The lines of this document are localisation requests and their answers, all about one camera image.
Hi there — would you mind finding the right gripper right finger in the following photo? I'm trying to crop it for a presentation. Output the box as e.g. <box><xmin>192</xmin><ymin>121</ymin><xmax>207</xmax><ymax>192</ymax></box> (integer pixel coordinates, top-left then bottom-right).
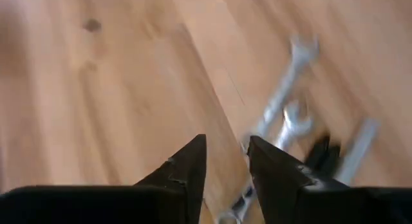
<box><xmin>247</xmin><ymin>135</ymin><xmax>350</xmax><ymax>224</ymax></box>

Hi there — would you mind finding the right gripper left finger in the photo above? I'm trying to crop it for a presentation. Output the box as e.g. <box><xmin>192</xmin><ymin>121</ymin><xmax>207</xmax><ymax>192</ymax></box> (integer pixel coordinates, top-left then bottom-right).
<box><xmin>135</xmin><ymin>133</ymin><xmax>207</xmax><ymax>224</ymax></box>

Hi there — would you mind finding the chrome combination wrench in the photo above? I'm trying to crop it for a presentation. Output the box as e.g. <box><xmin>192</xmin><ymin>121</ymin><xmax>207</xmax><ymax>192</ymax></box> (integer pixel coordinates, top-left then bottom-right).
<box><xmin>256</xmin><ymin>35</ymin><xmax>320</xmax><ymax>138</ymax></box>
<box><xmin>217</xmin><ymin>100</ymin><xmax>315</xmax><ymax>224</ymax></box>

